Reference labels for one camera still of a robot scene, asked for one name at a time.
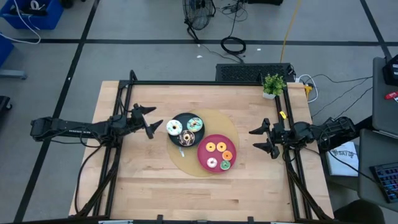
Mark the grey metal bar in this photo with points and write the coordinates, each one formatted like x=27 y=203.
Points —
x=12 y=74

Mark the red round plate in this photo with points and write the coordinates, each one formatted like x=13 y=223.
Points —
x=202 y=154

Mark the black aluminium table frame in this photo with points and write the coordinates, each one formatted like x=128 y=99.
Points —
x=186 y=83

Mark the small pink donut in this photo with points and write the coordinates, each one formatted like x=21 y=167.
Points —
x=209 y=162

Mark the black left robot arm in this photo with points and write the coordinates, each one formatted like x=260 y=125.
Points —
x=71 y=128

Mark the green plant in white pot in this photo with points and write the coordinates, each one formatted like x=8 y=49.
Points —
x=273 y=84

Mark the white printed paper sheet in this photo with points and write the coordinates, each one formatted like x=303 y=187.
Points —
x=345 y=161

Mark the black table bracket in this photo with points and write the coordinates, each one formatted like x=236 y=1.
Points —
x=250 y=219
x=160 y=218

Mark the black round plate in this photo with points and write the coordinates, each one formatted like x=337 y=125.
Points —
x=184 y=116

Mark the black office chair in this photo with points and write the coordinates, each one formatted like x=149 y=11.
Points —
x=360 y=214

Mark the black device with white label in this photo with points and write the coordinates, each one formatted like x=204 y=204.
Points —
x=390 y=74

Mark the black floor fan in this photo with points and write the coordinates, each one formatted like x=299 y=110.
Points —
x=199 y=14

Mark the yellow label tag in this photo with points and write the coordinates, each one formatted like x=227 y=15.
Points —
x=282 y=114

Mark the small yellow donut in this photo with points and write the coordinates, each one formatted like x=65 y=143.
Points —
x=224 y=146
x=207 y=147

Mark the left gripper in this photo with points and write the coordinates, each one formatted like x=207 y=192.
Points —
x=133 y=121

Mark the blue plastic bin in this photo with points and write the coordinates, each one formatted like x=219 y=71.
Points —
x=4 y=49
x=46 y=18

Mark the black backlit keyboard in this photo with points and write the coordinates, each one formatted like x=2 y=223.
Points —
x=387 y=180

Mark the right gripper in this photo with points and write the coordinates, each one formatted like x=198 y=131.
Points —
x=281 y=135

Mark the grey desk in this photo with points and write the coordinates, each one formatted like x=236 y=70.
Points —
x=373 y=149
x=384 y=118

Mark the black box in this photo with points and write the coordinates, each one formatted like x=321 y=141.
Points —
x=264 y=2

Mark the round woven straw placemat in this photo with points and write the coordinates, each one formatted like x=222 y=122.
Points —
x=224 y=121

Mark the black caster base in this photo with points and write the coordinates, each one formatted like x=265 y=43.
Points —
x=3 y=102

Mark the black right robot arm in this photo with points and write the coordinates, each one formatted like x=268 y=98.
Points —
x=335 y=126

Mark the large chocolate frosted donut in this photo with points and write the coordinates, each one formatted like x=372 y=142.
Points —
x=182 y=140

